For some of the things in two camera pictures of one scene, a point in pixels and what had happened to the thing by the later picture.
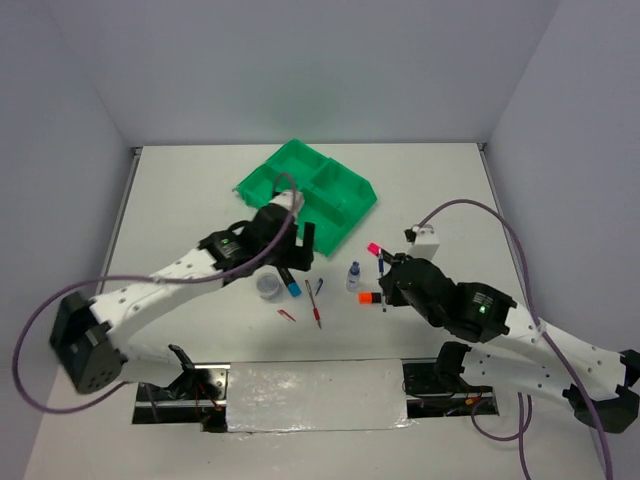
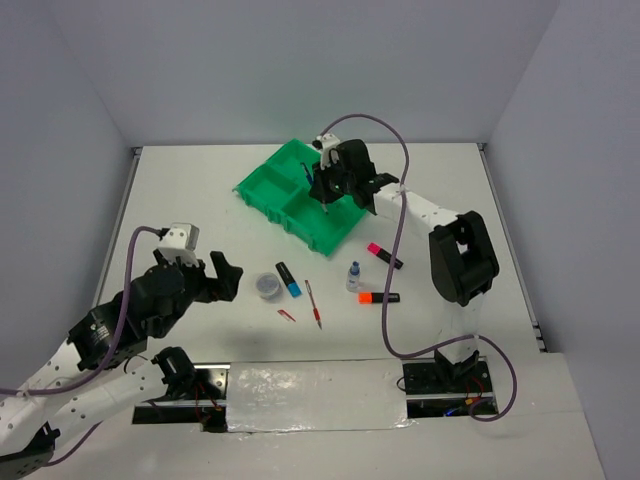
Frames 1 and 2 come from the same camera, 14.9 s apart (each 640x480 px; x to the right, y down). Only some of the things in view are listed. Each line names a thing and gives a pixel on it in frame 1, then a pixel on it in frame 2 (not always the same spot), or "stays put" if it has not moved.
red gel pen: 315,310 stays put
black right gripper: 390,289 → 319,188
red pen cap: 286,314 stays put
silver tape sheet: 283,397 stays put
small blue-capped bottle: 354,276 stays put
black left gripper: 297,257 → 229,277
